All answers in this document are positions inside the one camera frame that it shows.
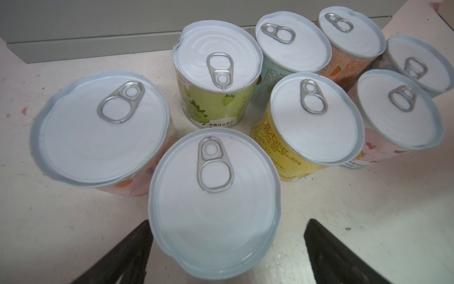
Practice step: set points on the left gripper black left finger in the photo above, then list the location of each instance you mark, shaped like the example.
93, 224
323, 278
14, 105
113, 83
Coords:
125, 263

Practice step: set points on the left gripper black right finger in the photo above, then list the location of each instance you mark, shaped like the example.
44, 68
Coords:
334, 263

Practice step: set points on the yellow can pull tab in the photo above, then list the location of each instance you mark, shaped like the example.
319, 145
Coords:
215, 203

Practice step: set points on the pink can front left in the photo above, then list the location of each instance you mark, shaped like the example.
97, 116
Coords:
107, 131

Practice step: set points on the yellow can centre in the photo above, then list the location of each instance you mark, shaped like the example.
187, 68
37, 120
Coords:
310, 123

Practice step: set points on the pink can fruit print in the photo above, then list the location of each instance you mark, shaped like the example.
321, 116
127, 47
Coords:
399, 117

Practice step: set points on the green can pull tab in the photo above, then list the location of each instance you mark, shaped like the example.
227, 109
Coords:
217, 67

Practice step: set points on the teal can far right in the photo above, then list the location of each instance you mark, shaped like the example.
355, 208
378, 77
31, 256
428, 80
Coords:
418, 61

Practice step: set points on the teal can pull tab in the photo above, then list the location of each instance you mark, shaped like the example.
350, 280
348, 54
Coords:
290, 44

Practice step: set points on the orange pink can pull tab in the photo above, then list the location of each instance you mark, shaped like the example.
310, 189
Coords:
356, 42

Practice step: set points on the grey metal cabinet box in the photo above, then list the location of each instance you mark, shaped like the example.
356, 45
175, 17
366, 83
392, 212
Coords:
45, 31

